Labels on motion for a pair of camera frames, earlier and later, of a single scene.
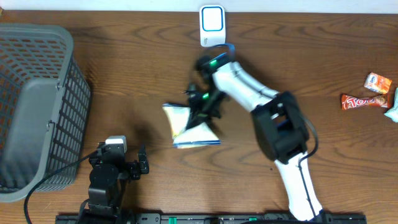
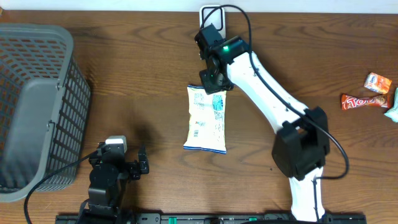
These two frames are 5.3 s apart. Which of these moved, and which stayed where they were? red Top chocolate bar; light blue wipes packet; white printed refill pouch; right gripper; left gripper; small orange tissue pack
Moved: white printed refill pouch; right gripper
Stayed: small orange tissue pack; red Top chocolate bar; left gripper; light blue wipes packet
